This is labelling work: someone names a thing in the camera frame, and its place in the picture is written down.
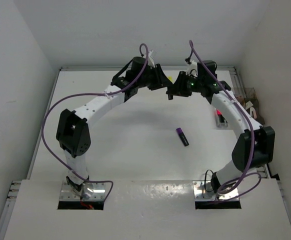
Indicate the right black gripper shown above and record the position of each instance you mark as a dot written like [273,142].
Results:
[178,88]

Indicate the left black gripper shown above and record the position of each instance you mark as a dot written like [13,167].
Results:
[160,79]

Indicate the yellow black highlighter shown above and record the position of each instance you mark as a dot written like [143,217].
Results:
[170,88]

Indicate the purple black highlighter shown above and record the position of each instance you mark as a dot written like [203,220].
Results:
[182,137]

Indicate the pink black highlighter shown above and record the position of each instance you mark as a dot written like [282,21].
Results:
[220,120]

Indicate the pink eraser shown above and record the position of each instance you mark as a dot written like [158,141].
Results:
[252,112]

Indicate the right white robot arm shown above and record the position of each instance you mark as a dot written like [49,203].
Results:
[255,143]

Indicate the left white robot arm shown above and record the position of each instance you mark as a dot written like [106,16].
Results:
[74,127]

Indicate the clear acrylic container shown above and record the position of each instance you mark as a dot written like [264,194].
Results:
[247,97]

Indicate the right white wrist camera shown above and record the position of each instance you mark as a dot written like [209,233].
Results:
[192,67]

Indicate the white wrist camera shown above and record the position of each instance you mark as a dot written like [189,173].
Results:
[192,67]
[150,59]

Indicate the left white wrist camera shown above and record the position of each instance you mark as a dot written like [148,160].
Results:
[150,59]

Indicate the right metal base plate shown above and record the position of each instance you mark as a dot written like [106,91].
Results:
[204,194]

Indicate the metal base plate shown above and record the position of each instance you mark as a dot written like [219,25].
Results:
[91,192]
[204,194]

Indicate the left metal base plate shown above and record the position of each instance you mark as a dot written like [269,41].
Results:
[91,192]

